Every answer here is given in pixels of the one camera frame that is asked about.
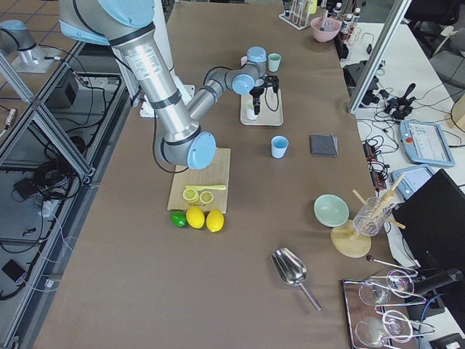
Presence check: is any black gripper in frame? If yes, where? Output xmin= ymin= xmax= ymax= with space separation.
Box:
xmin=251 ymin=74 xmax=279 ymax=116

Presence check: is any pale yellow cup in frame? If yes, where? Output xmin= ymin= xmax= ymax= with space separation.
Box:
xmin=246 ymin=101 xmax=258 ymax=121

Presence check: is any light blue cup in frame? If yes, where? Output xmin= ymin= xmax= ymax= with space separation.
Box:
xmin=270 ymin=135 xmax=289 ymax=159

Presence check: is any pink cup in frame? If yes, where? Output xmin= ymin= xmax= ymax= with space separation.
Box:
xmin=240 ymin=56 xmax=248 ymax=67

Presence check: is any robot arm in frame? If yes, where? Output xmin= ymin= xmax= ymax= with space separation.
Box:
xmin=59 ymin=1 xmax=278 ymax=169

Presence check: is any cream rabbit tray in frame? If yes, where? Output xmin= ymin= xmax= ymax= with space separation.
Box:
xmin=240 ymin=87 xmax=284 ymax=127

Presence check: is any wine glass rack tray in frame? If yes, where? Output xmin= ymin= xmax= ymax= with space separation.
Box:
xmin=341 ymin=269 xmax=435 ymax=348

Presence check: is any mint green cup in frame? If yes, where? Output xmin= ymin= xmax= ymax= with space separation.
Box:
xmin=267 ymin=52 xmax=282 ymax=73

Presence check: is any grey folded cloth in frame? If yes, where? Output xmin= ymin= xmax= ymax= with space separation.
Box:
xmin=309 ymin=134 xmax=339 ymax=157

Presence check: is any wooden cutting board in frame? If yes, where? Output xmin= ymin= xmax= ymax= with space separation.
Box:
xmin=167 ymin=148 xmax=231 ymax=214

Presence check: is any white dish rack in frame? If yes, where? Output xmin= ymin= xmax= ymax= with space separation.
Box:
xmin=279 ymin=0 xmax=318 ymax=30

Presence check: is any yellow plastic knife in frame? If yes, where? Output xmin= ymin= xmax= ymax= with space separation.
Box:
xmin=185 ymin=185 xmax=227 ymax=190

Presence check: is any pink mixing bowl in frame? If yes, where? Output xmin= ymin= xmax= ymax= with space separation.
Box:
xmin=310 ymin=17 xmax=341 ymax=42

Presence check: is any lemon slice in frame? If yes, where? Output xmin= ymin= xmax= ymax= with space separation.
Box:
xmin=182 ymin=188 xmax=200 ymax=204
xmin=199 ymin=190 xmax=214 ymax=205

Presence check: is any whole yellow lemon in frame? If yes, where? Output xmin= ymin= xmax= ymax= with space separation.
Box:
xmin=186 ymin=206 xmax=206 ymax=229
xmin=206 ymin=209 xmax=225 ymax=233

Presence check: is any mint green bowl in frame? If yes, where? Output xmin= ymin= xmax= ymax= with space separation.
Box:
xmin=313 ymin=194 xmax=349 ymax=228

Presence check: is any green lime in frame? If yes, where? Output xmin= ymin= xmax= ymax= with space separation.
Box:
xmin=170 ymin=211 xmax=187 ymax=228

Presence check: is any clear glass cup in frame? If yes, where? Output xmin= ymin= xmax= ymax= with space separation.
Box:
xmin=353 ymin=197 xmax=394 ymax=236

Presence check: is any wooden cup stand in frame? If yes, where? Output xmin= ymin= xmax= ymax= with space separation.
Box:
xmin=331 ymin=174 xmax=406 ymax=258

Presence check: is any teach pendant tablet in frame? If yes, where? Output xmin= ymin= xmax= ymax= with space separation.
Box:
xmin=399 ymin=120 xmax=456 ymax=167

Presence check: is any metal scoop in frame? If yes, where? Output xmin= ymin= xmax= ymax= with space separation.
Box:
xmin=271 ymin=247 xmax=322 ymax=312

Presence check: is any black monitor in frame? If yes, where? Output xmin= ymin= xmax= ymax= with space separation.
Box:
xmin=391 ymin=168 xmax=465 ymax=270

